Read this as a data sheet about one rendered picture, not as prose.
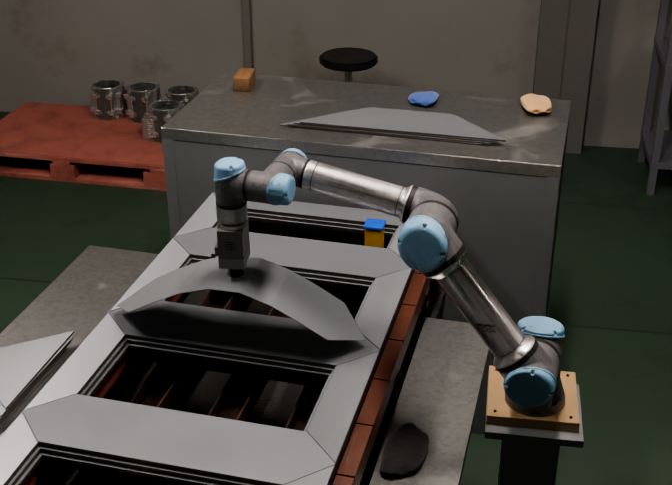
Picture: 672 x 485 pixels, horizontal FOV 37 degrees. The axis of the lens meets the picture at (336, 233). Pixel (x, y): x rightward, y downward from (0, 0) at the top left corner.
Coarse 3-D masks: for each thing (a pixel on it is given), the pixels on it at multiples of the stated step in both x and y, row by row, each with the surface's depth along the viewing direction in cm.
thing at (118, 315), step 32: (288, 224) 323; (320, 224) 321; (352, 224) 319; (192, 256) 299; (128, 320) 267; (160, 320) 267; (192, 320) 266; (224, 320) 266; (256, 320) 266; (288, 320) 266; (160, 352) 259; (192, 352) 257; (224, 352) 255; (256, 352) 253; (288, 352) 253; (320, 352) 253; (352, 352) 253; (96, 384) 245; (64, 448) 221; (192, 480) 214; (224, 480) 213; (256, 480) 211
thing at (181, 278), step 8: (192, 264) 267; (200, 264) 264; (184, 272) 264; (192, 272) 261; (176, 280) 261; (184, 280) 258; (168, 288) 258; (176, 288) 255; (160, 296) 255; (168, 296) 252
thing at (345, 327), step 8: (344, 304) 261; (344, 312) 258; (336, 320) 254; (344, 320) 256; (352, 320) 257; (336, 328) 251; (344, 328) 253; (352, 328) 255; (328, 336) 247; (336, 336) 249; (344, 336) 251; (352, 336) 252
